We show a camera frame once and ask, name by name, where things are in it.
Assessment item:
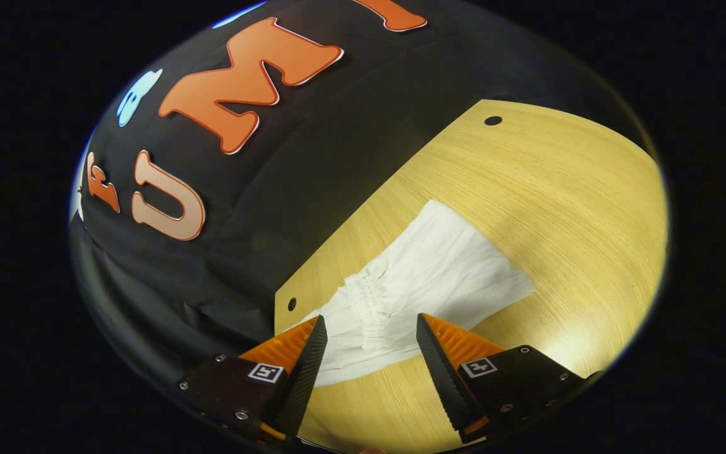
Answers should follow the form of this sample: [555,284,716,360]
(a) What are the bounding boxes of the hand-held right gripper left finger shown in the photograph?
[177,315,328,442]

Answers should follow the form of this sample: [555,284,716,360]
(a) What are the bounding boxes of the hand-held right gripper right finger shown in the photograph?
[417,312,591,444]

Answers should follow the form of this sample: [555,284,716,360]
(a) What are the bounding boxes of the black backdrop cloth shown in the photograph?
[68,0,660,404]

